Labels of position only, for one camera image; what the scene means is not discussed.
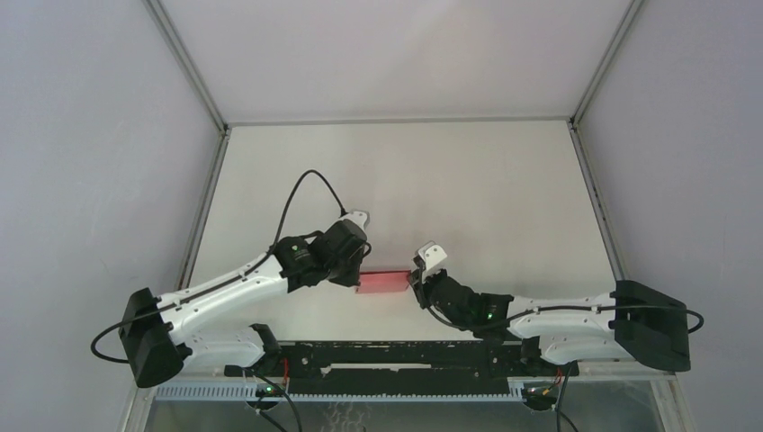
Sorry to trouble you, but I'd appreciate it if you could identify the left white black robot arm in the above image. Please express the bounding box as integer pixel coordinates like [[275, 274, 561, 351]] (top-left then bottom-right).
[[118, 211, 370, 388]]

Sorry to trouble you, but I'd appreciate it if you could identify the white slotted cable duct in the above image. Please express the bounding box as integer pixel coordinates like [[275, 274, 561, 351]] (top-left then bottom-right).
[[154, 381, 525, 402]]

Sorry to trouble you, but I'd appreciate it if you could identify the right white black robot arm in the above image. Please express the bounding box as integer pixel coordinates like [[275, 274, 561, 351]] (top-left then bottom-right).
[[409, 270, 704, 374]]

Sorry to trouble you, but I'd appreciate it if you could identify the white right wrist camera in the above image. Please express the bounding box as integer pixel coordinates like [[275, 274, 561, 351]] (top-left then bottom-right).
[[413, 241, 448, 281]]

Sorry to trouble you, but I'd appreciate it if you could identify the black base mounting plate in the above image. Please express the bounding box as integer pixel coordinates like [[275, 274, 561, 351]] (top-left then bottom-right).
[[224, 341, 564, 392]]

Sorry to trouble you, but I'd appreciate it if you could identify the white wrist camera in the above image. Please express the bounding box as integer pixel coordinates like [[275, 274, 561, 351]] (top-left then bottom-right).
[[413, 241, 448, 281], [342, 210, 370, 231]]

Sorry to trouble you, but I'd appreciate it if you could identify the aluminium front frame rail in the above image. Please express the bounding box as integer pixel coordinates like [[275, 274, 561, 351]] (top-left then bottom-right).
[[133, 339, 677, 383]]

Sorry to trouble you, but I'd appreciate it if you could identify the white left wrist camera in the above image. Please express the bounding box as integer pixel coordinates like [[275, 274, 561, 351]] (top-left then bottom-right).
[[342, 210, 370, 231]]

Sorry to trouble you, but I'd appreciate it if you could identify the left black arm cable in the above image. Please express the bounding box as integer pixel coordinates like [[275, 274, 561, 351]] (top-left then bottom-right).
[[89, 169, 350, 365]]

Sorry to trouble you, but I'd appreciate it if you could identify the pink cardboard box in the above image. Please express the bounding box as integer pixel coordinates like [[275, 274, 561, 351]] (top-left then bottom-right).
[[355, 270, 410, 294]]

